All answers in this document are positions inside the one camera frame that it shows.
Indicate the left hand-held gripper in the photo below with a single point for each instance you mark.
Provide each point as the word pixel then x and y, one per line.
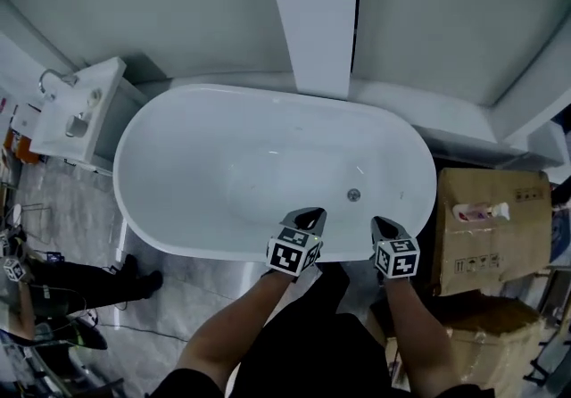
pixel 285 253

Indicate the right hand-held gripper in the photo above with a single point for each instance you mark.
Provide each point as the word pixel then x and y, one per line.
pixel 397 260

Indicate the person's right forearm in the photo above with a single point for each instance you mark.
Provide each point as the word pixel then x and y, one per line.
pixel 419 334

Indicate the person's left forearm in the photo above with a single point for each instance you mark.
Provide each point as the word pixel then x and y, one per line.
pixel 232 329

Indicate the white bathtub with dark shell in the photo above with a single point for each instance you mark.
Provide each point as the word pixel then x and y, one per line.
pixel 223 155

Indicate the plain brown cardboard box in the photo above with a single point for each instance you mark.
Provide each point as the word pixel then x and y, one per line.
pixel 486 253

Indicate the person's black clothing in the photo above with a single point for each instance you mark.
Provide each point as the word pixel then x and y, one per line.
pixel 321 342

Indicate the tape-wrapped cardboard box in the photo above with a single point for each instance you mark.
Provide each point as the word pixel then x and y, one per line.
pixel 490 342

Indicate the white vanity cabinet with sink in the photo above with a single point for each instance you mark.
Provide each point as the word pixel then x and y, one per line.
pixel 107 75

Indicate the grey cup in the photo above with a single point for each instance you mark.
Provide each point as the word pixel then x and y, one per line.
pixel 76 125

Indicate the chrome sink faucet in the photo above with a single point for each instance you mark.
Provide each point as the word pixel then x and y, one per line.
pixel 55 75

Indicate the orange bag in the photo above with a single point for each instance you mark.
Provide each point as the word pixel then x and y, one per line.
pixel 22 148

